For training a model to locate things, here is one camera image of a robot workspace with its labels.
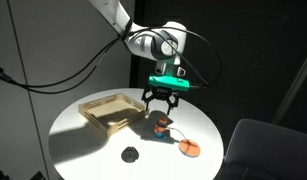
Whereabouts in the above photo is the grey chair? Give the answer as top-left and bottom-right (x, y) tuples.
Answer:
(214, 119), (307, 180)

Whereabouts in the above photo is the black round object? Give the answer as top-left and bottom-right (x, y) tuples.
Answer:
(121, 147), (139, 163)

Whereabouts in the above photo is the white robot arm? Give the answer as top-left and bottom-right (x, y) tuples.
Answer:
(89, 0), (189, 113)

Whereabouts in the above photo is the white round table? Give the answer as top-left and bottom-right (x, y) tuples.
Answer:
(49, 89), (224, 180)

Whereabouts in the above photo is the wooden tray box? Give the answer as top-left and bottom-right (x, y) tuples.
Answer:
(78, 93), (148, 137)

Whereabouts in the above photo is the green wrist camera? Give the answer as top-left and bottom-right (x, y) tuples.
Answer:
(149, 75), (190, 91)

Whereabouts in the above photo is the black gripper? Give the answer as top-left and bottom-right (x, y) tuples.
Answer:
(142, 86), (179, 115)

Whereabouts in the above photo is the larger blue cup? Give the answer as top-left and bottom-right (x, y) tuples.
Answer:
(155, 132), (166, 140)

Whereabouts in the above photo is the larger orange cup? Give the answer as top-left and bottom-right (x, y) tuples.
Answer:
(154, 117), (168, 133)

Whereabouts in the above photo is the orange plate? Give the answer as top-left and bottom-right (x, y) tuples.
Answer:
(179, 139), (201, 157)

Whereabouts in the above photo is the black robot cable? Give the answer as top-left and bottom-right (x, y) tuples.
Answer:
(0, 26), (223, 95)

